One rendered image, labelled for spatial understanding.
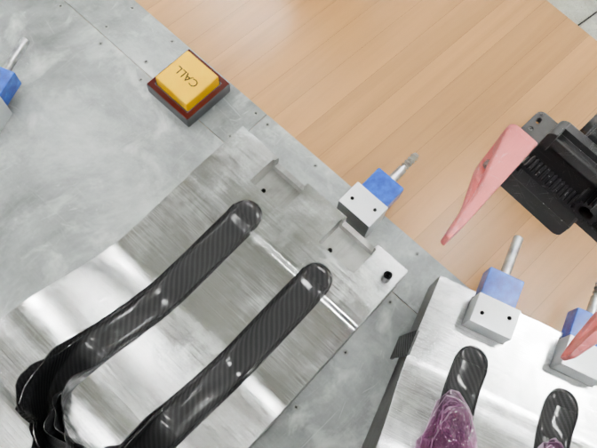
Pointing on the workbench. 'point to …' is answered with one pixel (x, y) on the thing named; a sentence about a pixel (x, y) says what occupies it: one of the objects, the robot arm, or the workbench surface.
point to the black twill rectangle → (404, 345)
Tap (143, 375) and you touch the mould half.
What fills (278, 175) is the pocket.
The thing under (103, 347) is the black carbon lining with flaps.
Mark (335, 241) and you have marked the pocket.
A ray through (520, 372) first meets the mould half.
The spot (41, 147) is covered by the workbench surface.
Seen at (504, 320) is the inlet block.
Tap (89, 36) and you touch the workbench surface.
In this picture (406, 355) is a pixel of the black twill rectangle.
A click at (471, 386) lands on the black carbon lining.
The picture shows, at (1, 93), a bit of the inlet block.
